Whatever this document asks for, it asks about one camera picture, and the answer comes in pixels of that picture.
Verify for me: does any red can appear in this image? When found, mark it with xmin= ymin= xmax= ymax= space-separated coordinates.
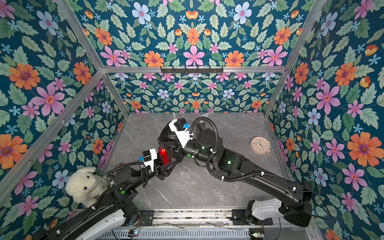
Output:
xmin=158 ymin=147 xmax=172 ymax=165

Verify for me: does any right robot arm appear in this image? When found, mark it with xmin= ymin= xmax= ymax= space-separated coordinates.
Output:
xmin=158 ymin=117 xmax=313 ymax=227

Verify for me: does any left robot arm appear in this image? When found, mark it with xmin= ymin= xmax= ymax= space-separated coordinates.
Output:
xmin=32 ymin=161 xmax=177 ymax=240

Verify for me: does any plaid cylinder pouch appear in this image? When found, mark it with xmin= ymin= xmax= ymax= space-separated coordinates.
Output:
xmin=114 ymin=163 xmax=125 ymax=175

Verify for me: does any white plush dog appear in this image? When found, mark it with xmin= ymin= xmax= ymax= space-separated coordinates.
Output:
xmin=66 ymin=167 xmax=109 ymax=208

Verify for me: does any pink round clock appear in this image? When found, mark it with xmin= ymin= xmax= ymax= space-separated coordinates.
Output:
xmin=250 ymin=137 xmax=271 ymax=155

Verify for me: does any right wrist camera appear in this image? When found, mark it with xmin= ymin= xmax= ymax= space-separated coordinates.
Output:
xmin=168 ymin=118 xmax=193 ymax=149

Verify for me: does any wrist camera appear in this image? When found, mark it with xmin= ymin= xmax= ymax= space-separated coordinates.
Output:
xmin=168 ymin=118 xmax=193 ymax=149
xmin=139 ymin=149 xmax=158 ymax=172

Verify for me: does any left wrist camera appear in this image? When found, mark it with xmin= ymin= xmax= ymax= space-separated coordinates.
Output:
xmin=139 ymin=149 xmax=158 ymax=172

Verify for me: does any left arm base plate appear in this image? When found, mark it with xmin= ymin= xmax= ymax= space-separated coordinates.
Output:
xmin=125 ymin=210 xmax=155 ymax=228

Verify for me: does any black hook rail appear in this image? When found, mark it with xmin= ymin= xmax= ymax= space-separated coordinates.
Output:
xmin=160 ymin=67 xmax=224 ymax=74

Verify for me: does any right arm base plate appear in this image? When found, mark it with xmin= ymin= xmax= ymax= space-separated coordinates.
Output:
xmin=230 ymin=200 xmax=273 ymax=226

